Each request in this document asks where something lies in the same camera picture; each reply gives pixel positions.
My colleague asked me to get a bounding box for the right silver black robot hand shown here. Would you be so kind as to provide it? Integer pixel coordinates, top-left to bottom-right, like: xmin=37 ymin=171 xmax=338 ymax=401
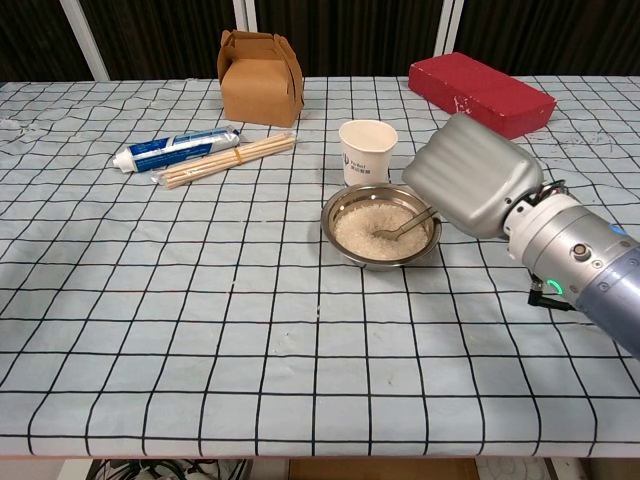
xmin=401 ymin=112 xmax=545 ymax=240

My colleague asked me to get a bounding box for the small metal spoon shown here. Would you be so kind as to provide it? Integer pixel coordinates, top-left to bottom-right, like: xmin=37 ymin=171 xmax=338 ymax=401
xmin=372 ymin=204 xmax=441 ymax=241

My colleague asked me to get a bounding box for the white paper cup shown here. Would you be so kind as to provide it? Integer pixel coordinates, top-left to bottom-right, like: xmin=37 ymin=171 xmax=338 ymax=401
xmin=338 ymin=119 xmax=399 ymax=187

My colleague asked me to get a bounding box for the metal bowl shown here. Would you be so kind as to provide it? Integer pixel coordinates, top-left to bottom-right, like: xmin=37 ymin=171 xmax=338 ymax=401
xmin=320 ymin=183 xmax=443 ymax=272

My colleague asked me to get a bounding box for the white raw rice heap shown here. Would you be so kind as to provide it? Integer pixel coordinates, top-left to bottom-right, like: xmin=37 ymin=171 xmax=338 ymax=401
xmin=333 ymin=203 xmax=430 ymax=261

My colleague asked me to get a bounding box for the flat red box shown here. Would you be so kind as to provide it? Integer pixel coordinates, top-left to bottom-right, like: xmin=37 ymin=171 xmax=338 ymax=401
xmin=407 ymin=51 xmax=558 ymax=141

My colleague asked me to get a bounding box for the brown paper gable box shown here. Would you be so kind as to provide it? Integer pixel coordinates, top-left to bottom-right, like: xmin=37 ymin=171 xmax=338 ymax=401
xmin=216 ymin=28 xmax=306 ymax=129

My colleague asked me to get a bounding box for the wrapped wooden stick bundle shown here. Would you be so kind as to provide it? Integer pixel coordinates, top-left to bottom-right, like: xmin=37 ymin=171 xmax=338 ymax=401
xmin=152 ymin=130 xmax=298 ymax=190

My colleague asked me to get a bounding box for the blue white toothpaste tube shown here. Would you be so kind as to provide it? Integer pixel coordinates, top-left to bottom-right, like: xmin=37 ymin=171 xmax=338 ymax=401
xmin=112 ymin=125 xmax=242 ymax=175

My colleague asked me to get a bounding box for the light blue checked tablecloth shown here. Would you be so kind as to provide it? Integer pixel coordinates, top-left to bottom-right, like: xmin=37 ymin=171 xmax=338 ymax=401
xmin=0 ymin=74 xmax=640 ymax=459

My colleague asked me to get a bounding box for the white partition frame post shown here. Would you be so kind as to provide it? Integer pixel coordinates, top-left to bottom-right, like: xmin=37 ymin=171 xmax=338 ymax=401
xmin=232 ymin=0 xmax=260 ymax=32
xmin=442 ymin=0 xmax=465 ymax=56
xmin=59 ymin=0 xmax=110 ymax=82

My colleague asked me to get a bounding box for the black floor cable tangle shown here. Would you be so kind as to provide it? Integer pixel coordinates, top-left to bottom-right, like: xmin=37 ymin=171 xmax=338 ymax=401
xmin=89 ymin=457 xmax=251 ymax=480

